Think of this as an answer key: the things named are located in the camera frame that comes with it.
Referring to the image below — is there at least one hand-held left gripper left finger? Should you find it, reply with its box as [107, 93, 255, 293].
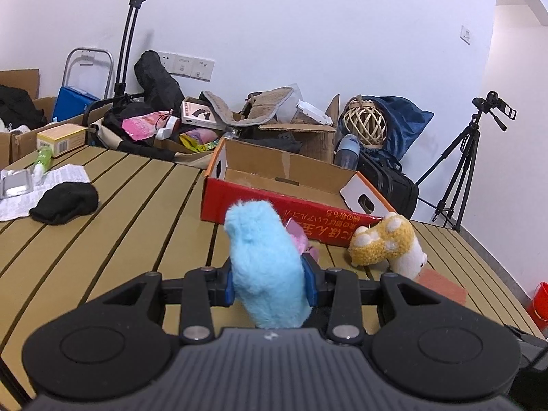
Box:
[92, 260, 235, 344]

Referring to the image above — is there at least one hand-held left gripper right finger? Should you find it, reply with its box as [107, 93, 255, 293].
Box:
[301, 256, 452, 344]

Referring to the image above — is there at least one light blue plush toy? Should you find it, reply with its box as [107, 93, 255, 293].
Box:
[225, 200, 314, 331]

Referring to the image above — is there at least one brown scouring sponge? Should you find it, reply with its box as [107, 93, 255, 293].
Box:
[416, 269, 470, 306]

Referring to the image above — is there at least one black knit beanie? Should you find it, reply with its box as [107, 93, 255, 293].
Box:
[29, 182, 100, 226]

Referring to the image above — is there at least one red bucket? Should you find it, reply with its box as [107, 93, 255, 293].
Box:
[526, 281, 548, 323]

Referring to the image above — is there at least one pink fabric piece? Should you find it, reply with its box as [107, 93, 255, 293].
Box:
[286, 217, 321, 265]

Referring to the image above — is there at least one yellow and white plush toy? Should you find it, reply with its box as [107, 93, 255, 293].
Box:
[348, 212, 429, 282]

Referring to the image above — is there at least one red cardboard box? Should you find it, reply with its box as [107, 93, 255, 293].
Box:
[201, 138, 397, 248]

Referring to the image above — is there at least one black suitcase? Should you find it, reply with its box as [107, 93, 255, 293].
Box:
[354, 153, 420, 220]

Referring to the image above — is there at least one blue water bottle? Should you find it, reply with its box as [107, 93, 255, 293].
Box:
[333, 134, 361, 171]

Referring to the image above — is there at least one open brown cardboard box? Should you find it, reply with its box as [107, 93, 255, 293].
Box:
[258, 93, 341, 165]

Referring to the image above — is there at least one yellow green packet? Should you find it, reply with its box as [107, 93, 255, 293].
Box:
[179, 132, 215, 153]

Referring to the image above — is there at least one woven rattan ball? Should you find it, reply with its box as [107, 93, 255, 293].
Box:
[344, 96, 389, 150]

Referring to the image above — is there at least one white box with dark picture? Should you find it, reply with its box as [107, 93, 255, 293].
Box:
[181, 96, 224, 132]

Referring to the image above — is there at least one white plastic part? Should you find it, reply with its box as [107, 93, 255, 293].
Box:
[297, 99, 335, 123]

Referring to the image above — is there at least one pink packet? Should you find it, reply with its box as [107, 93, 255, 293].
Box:
[122, 110, 173, 143]

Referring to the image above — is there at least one grey and brown fleece cloth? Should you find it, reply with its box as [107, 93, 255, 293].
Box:
[200, 86, 297, 128]

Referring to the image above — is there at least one beige folding wagon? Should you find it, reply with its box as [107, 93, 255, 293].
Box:
[87, 0, 217, 169]

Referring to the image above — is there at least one blue velvet bag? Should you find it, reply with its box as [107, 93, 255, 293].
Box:
[337, 95, 434, 164]

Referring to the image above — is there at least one printed paper leaflet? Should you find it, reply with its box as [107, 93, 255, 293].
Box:
[0, 164, 92, 222]

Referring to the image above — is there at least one black bag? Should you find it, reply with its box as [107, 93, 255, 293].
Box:
[134, 50, 186, 109]

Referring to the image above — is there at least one yellow carton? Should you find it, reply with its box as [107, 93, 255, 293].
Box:
[36, 123, 90, 158]

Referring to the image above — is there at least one green and white tube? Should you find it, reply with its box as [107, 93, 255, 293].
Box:
[33, 146, 54, 183]

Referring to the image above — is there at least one silver blister pack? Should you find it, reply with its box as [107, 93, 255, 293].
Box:
[0, 169, 34, 200]

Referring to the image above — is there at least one blue box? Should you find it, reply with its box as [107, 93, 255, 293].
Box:
[52, 86, 102, 123]

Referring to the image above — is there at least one silver folding step ladder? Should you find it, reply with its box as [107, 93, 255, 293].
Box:
[61, 48, 115, 100]

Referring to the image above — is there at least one black garment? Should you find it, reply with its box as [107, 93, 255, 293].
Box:
[0, 85, 49, 130]

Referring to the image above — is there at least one black tripod with camera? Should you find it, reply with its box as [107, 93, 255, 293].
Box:
[416, 91, 518, 233]

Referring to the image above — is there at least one white wall socket strip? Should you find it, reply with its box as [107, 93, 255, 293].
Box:
[158, 50, 215, 82]

